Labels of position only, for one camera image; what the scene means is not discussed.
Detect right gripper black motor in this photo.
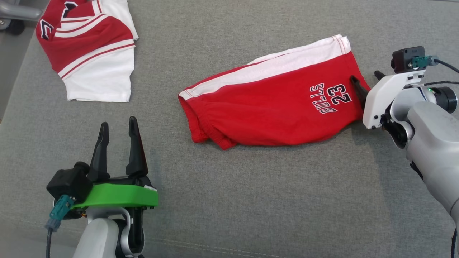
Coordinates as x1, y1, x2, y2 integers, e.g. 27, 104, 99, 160
429, 86, 458, 114

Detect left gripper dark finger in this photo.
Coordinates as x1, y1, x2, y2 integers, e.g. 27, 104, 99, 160
126, 116, 148, 177
89, 122, 110, 181

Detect left camera cable teal connector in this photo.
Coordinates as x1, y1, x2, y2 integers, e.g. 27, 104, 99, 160
45, 195, 75, 258

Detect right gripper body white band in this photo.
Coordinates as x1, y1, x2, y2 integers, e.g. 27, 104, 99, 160
362, 70, 425, 129

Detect red white Bulls shorts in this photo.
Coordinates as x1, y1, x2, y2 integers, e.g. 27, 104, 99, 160
178, 34, 372, 150

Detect red white Bulls jersey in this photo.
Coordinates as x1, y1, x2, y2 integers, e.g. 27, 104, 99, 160
35, 0, 139, 103

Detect grey chair base black caster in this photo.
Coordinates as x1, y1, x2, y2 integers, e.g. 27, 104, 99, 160
0, 0, 43, 35

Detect camera cable teal connector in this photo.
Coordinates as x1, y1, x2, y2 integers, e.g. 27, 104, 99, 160
45, 195, 75, 258
412, 55, 459, 74

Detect right camera cable teal connector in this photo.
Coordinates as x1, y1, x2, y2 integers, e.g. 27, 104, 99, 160
412, 55, 459, 74

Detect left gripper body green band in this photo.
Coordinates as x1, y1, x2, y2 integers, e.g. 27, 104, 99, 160
70, 175, 159, 210

